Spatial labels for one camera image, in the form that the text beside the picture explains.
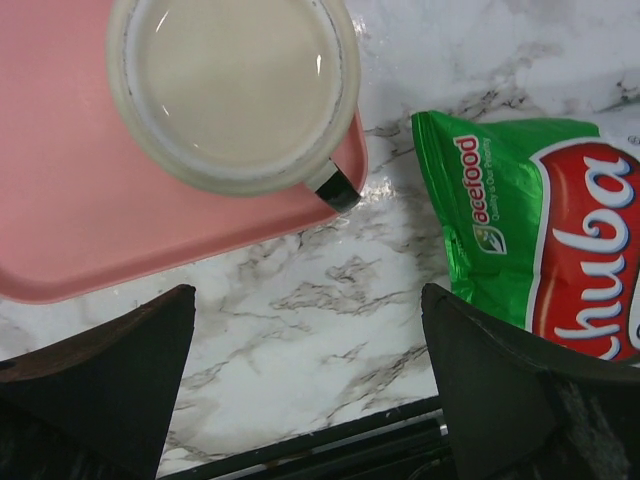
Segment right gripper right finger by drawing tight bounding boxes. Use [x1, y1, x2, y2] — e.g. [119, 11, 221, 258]
[421, 283, 639, 479]

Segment green cassava chips bag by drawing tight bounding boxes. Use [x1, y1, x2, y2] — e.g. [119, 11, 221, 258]
[412, 104, 639, 366]

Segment pink tray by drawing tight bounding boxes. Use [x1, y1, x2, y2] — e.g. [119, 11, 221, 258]
[1, 1, 367, 303]

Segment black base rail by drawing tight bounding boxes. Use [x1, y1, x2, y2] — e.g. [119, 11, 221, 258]
[165, 397, 457, 480]

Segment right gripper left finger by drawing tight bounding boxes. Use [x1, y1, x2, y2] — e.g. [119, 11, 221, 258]
[1, 285, 196, 479]

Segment cream mug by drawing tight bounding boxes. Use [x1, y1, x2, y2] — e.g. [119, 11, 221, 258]
[106, 1, 361, 212]

